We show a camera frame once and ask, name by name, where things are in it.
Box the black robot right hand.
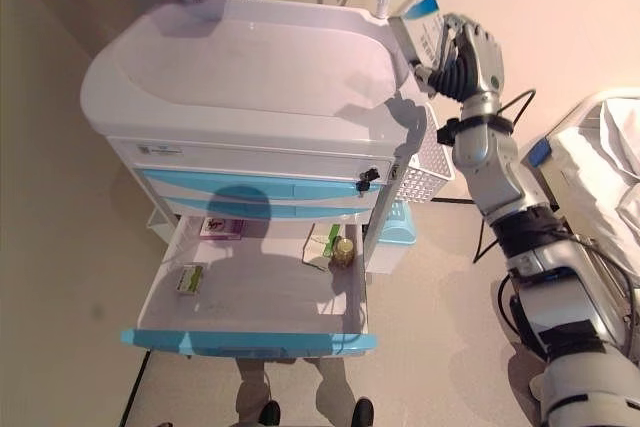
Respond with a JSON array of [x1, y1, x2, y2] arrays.
[[413, 11, 505, 102]]

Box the blue white medicine box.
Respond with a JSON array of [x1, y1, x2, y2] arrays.
[[389, 0, 452, 68]]

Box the blue front cart drawer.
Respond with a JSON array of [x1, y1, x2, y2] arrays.
[[154, 195, 381, 221], [137, 168, 386, 201], [119, 214, 379, 361]]

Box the tall green white medicine box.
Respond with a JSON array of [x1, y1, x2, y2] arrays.
[[301, 223, 344, 271]]

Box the pink medicine box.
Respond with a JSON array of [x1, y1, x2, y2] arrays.
[[198, 216, 246, 241]]

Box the small green medicine box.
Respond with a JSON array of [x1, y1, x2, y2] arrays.
[[174, 263, 206, 295]]

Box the blue bed corner bumper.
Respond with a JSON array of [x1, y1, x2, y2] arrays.
[[528, 139, 552, 168]]

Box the white lattice basket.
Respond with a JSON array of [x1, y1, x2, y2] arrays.
[[392, 101, 457, 206]]

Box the black cart keys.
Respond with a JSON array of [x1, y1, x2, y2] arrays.
[[355, 169, 381, 197]]

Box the white sheeted mattress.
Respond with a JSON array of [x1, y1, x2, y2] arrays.
[[547, 96, 640, 278]]

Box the white bin blue lid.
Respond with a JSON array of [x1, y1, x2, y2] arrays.
[[367, 201, 419, 276]]

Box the gold capped bottle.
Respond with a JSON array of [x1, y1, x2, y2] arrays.
[[329, 235, 356, 269]]

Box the white blue medical cart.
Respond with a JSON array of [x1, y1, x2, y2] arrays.
[[79, 0, 457, 362]]

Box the grey robot right leg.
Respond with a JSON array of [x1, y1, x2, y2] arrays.
[[351, 396, 376, 427]]

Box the grey robot leg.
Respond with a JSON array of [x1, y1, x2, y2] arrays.
[[257, 399, 282, 427], [351, 396, 376, 427]]

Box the grey robot left leg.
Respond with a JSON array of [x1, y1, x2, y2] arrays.
[[257, 399, 282, 427]]

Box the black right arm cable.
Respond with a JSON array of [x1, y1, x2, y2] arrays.
[[472, 88, 640, 298]]

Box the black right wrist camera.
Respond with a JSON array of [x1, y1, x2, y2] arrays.
[[435, 118, 461, 146]]

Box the cream hospital bed frame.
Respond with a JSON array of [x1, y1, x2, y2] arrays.
[[519, 88, 640, 298]]

